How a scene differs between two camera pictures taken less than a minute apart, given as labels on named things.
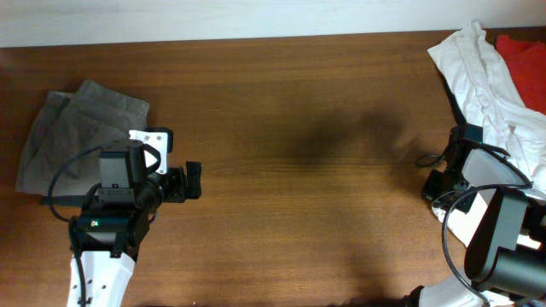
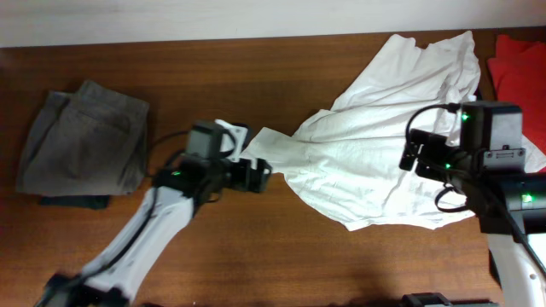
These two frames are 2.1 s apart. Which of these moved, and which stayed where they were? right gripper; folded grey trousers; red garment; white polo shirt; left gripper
Moved: right gripper; left gripper; white polo shirt
Stayed: folded grey trousers; red garment
